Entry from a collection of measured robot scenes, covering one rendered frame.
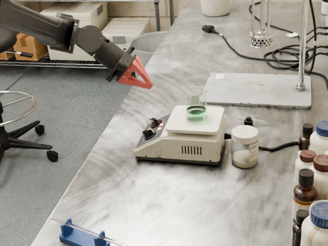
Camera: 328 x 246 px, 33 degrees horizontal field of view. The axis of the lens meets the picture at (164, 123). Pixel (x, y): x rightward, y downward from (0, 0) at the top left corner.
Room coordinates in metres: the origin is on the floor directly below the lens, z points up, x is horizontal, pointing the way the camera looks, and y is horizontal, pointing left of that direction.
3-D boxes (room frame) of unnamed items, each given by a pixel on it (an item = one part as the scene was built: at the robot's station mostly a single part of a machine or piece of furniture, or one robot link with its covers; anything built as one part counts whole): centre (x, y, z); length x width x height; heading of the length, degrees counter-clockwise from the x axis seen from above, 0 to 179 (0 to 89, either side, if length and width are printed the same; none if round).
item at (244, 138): (1.04, -0.18, 0.79); 0.06 x 0.06 x 0.08
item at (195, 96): (1.10, -0.08, 0.87); 0.06 x 0.05 x 0.08; 27
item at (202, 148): (1.11, -0.05, 0.79); 0.22 x 0.13 x 0.08; 75
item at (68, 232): (0.81, 0.17, 0.77); 0.10 x 0.03 x 0.04; 56
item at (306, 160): (0.92, -0.28, 0.79); 0.05 x 0.05 x 0.09
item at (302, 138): (1.03, -0.31, 0.79); 0.04 x 0.04 x 0.09
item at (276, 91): (1.40, -0.27, 0.76); 0.30 x 0.20 x 0.01; 75
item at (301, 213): (0.74, -0.23, 0.79); 0.03 x 0.03 x 0.08
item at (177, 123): (1.11, -0.07, 0.83); 0.12 x 0.12 x 0.01; 75
